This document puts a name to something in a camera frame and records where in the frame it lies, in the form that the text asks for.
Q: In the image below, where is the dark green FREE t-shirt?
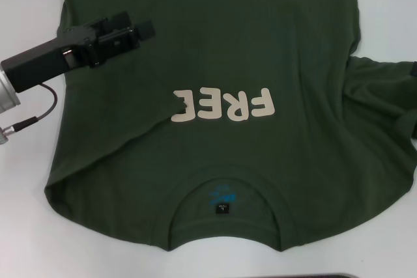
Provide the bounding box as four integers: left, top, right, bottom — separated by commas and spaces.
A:
44, 0, 417, 253

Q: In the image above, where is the dark left gripper cable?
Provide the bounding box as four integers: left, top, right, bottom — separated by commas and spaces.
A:
18, 84, 59, 126

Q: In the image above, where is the silver left cable connector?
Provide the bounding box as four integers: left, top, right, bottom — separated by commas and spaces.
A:
0, 117, 38, 144

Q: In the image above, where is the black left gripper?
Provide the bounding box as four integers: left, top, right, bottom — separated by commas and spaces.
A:
1, 10, 134, 93

